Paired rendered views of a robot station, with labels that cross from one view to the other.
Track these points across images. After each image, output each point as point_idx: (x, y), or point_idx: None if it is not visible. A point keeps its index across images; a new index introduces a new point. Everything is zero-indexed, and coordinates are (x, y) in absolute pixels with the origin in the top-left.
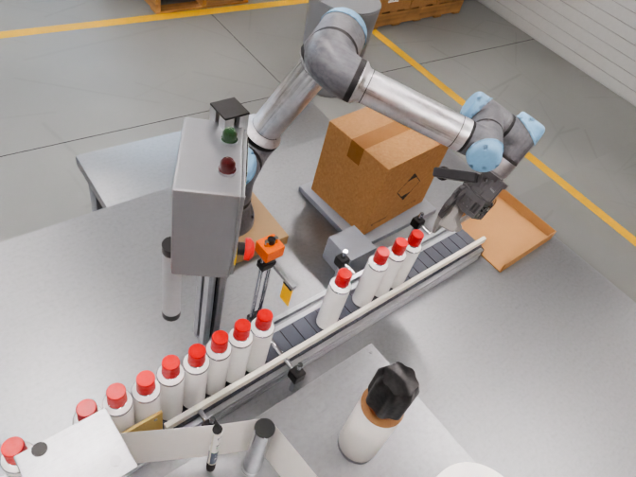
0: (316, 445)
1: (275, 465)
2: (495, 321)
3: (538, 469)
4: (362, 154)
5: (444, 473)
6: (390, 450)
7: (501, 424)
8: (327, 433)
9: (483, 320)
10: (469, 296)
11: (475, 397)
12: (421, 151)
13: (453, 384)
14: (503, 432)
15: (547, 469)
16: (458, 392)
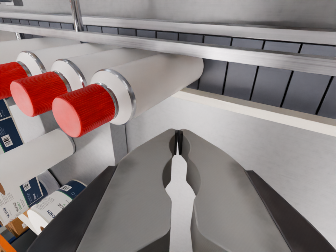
0: (46, 120)
1: (5, 117)
2: (300, 212)
3: (172, 244)
4: None
5: (40, 216)
6: (80, 161)
7: (177, 221)
8: (52, 122)
9: (285, 196)
10: (323, 170)
11: (178, 200)
12: None
13: (171, 181)
14: (173, 222)
15: (177, 250)
16: (169, 186)
